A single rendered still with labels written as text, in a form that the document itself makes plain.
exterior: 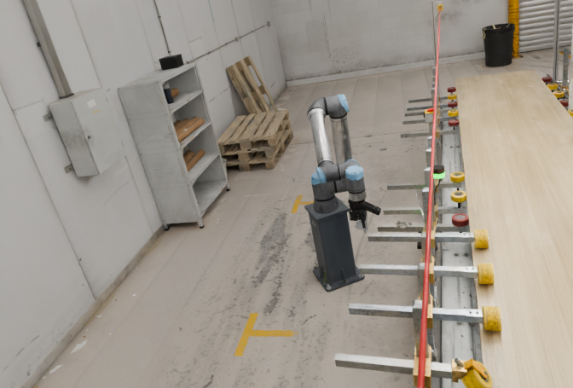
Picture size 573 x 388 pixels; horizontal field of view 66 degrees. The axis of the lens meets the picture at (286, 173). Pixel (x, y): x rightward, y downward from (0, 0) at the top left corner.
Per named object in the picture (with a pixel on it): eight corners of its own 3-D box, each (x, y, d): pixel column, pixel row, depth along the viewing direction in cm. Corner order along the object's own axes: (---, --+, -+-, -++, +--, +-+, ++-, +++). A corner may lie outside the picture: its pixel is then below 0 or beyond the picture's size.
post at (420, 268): (426, 368, 174) (416, 267, 156) (426, 361, 177) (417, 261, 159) (436, 369, 172) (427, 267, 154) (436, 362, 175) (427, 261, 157)
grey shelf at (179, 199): (164, 230, 472) (116, 88, 414) (197, 192, 552) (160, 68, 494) (203, 228, 461) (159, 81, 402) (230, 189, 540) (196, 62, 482)
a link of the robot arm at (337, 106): (335, 184, 326) (321, 92, 283) (359, 180, 325) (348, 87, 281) (338, 197, 314) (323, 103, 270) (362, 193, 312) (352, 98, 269)
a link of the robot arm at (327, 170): (303, 96, 281) (316, 175, 235) (323, 93, 280) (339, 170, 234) (306, 111, 289) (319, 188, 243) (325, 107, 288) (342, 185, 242)
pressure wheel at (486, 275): (477, 263, 172) (477, 262, 179) (479, 285, 171) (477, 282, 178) (494, 263, 170) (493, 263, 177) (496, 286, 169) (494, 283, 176)
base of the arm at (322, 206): (319, 216, 312) (316, 204, 309) (309, 205, 330) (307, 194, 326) (344, 208, 317) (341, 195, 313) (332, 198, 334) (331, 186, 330)
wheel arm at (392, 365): (335, 366, 148) (334, 359, 146) (338, 359, 150) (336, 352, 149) (453, 379, 135) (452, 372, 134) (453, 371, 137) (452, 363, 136)
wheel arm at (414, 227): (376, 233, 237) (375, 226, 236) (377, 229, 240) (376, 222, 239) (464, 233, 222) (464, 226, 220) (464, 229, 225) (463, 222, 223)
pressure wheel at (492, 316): (482, 309, 159) (483, 332, 154) (482, 302, 153) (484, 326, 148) (500, 311, 157) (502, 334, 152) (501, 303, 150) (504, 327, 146)
